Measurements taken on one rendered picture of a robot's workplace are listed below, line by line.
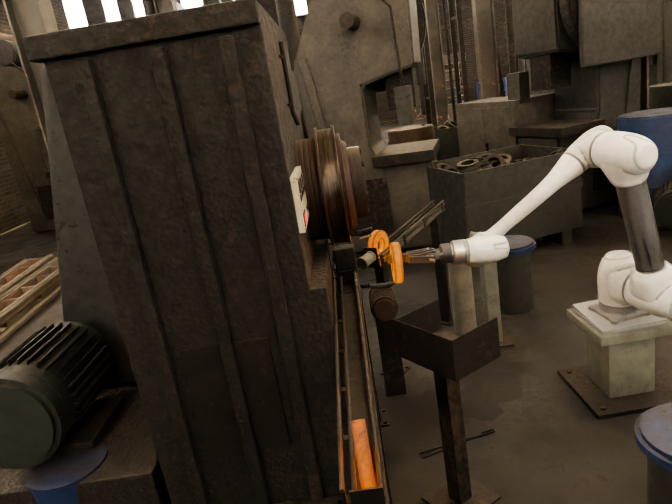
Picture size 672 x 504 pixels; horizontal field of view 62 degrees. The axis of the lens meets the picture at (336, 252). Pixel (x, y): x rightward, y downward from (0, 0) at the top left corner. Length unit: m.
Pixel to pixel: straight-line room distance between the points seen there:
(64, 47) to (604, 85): 4.85
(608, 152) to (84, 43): 1.70
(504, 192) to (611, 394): 2.13
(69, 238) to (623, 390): 2.54
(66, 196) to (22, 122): 7.37
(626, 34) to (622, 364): 3.51
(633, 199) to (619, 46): 3.42
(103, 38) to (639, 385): 2.43
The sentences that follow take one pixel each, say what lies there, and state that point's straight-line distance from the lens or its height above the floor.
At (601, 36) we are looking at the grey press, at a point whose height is 1.55.
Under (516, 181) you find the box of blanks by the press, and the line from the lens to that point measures 4.50.
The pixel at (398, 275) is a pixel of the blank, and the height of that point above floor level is 0.80.
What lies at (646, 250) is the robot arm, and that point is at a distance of 2.35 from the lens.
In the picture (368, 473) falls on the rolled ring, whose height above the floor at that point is 0.68.
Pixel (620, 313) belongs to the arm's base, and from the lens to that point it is 2.63.
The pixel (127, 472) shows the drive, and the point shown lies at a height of 0.25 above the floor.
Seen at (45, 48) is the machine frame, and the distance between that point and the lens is 1.87.
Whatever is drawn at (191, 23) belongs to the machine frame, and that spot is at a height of 1.72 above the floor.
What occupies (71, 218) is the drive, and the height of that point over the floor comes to 1.11.
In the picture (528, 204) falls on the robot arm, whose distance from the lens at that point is 2.23.
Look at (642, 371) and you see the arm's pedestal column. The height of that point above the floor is 0.13.
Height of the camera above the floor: 1.47
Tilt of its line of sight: 16 degrees down
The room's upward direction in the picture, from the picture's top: 9 degrees counter-clockwise
